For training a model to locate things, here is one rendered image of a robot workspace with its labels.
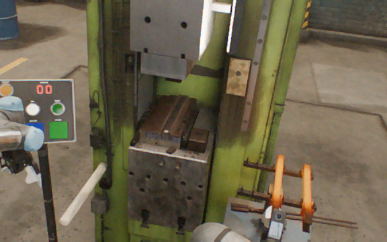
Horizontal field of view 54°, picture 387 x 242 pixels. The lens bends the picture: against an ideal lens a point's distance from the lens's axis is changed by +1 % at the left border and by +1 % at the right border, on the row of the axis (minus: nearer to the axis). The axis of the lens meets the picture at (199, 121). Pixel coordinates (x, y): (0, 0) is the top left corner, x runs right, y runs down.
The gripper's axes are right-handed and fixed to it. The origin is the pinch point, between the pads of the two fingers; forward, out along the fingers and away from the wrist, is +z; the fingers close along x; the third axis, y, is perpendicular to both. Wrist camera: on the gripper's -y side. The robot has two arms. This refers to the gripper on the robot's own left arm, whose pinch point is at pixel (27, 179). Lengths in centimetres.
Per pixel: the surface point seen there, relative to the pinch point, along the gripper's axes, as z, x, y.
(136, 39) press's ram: -48, 17, -48
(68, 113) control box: -13.6, -6.6, -31.1
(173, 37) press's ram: -52, 32, -52
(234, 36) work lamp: -52, 52, -69
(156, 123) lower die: -6, 23, -58
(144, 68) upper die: -36, 20, -49
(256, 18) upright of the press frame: -60, 59, -74
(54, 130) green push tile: -7.5, -8.4, -23.9
